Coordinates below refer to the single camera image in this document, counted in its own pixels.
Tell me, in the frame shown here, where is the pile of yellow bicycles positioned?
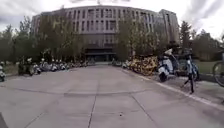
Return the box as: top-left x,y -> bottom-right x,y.
128,54 -> 159,77

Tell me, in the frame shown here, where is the grey paved plaza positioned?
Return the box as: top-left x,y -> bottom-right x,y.
0,64 -> 224,128

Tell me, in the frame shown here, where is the large curved grey building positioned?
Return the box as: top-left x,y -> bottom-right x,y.
31,4 -> 181,63

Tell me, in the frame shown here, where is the white scooter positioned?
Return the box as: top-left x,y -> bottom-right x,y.
157,48 -> 181,83

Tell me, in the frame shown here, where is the white painted line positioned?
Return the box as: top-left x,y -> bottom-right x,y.
121,68 -> 224,113

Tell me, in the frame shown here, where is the grass strip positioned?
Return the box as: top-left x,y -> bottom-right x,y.
3,63 -> 19,76
193,59 -> 221,75

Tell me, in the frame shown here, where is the row of trees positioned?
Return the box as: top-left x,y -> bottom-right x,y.
0,14 -> 224,64

